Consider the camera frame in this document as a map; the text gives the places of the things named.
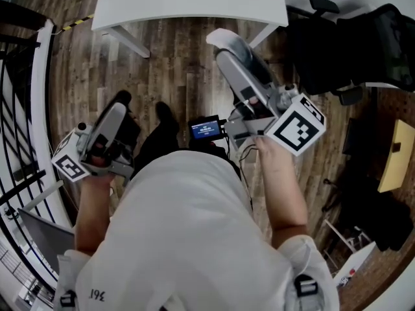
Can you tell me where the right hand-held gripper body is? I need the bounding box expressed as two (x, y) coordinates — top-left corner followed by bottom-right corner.
(215, 48), (327, 158)

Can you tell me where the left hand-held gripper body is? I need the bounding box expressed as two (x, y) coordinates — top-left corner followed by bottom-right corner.
(51, 102), (136, 188)

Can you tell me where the person's left forearm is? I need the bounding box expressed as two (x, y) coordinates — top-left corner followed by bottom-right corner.
(74, 173), (117, 258)

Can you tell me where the person's right forearm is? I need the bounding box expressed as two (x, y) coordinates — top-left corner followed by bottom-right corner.
(255, 137), (309, 251)

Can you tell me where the person's left hand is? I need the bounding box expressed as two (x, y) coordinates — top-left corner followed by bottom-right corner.
(87, 141), (115, 168)

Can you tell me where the white table leg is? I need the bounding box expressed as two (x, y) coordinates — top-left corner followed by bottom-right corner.
(247, 23), (280, 50)
(101, 25), (152, 59)

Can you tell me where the person's left black shoe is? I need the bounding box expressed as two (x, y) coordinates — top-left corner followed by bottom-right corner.
(106, 89), (133, 110)

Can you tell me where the person's black shoe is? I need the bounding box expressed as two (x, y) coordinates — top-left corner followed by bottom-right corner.
(155, 101), (180, 132)
(106, 89), (133, 110)

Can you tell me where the person's right black shoe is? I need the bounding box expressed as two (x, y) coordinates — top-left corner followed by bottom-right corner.
(155, 101), (180, 132)

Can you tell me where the black flat panel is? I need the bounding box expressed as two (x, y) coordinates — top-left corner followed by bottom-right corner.
(342, 117), (361, 157)

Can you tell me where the white curved ledge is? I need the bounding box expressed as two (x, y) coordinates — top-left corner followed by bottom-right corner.
(30, 19), (78, 230)

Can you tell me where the black metal railing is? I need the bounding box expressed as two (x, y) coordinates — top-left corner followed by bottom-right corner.
(0, 33), (62, 311)

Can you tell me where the dark grey board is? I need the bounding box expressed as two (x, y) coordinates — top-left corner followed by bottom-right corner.
(17, 207), (77, 275)

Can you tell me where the small black monitor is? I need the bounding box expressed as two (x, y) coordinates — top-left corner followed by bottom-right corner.
(188, 115), (225, 141)

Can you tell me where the black office chair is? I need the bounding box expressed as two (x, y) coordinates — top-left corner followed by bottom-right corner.
(286, 0), (415, 107)

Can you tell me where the black bag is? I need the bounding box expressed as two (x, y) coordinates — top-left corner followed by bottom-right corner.
(339, 176), (415, 253)

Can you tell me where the person's white shirt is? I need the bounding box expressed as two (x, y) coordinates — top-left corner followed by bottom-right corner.
(53, 149), (340, 311)

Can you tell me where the yellow black hazard tape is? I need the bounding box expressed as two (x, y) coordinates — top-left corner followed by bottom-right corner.
(62, 14), (95, 32)

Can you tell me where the black cable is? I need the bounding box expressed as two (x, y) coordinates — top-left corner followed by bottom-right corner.
(239, 143), (261, 165)

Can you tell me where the white metal frame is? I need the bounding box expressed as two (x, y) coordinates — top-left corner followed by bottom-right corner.
(323, 218), (374, 266)

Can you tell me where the grey shoulder strap with buckle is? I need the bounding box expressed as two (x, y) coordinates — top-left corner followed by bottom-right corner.
(292, 273), (321, 311)
(58, 288), (79, 311)

